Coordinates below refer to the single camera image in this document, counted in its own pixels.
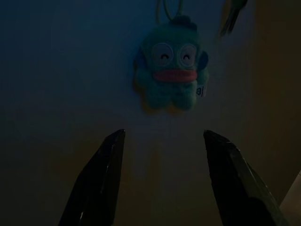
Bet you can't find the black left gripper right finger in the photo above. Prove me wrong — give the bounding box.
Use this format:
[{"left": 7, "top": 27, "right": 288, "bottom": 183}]
[{"left": 203, "top": 129, "right": 290, "bottom": 226}]

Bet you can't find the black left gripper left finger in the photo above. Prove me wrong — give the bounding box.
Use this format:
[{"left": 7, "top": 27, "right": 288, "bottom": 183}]
[{"left": 58, "top": 129, "right": 126, "bottom": 226}]

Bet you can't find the teal plush keychain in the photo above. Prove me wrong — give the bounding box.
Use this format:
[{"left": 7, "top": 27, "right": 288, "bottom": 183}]
[{"left": 133, "top": 0, "right": 211, "bottom": 114}]

